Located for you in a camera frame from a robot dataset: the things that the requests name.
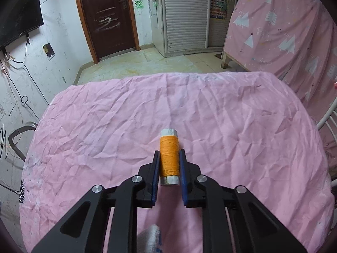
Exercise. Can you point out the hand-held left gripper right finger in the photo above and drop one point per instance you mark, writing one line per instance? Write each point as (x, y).
(184, 181)

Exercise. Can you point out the black wall television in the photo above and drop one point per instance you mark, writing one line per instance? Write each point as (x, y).
(18, 18)

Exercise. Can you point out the grey metal chair frame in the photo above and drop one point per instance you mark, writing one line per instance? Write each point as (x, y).
(13, 137)

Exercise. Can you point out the open wall socket box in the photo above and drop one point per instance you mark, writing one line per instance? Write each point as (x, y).
(48, 50)

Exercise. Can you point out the white louvered wardrobe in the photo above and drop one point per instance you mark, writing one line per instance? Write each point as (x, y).
(184, 18)

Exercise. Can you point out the white metal bed rail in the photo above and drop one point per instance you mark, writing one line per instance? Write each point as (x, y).
(325, 120)

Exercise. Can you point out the pink tree print sheet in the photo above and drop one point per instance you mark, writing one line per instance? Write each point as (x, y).
(276, 31)

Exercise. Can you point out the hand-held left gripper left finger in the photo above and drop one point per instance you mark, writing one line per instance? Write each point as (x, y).
(155, 179)

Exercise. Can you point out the pink tablecloth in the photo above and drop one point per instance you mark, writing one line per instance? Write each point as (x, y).
(105, 126)

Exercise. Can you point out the orange thread spool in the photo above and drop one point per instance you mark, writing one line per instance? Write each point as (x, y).
(169, 158)

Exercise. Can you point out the colourful grid wall poster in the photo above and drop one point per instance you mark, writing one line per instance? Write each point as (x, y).
(219, 1)

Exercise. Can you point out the wooden bed frame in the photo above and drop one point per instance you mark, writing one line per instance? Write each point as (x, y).
(225, 60)

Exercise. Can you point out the dark brown door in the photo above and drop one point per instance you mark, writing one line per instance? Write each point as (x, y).
(105, 18)

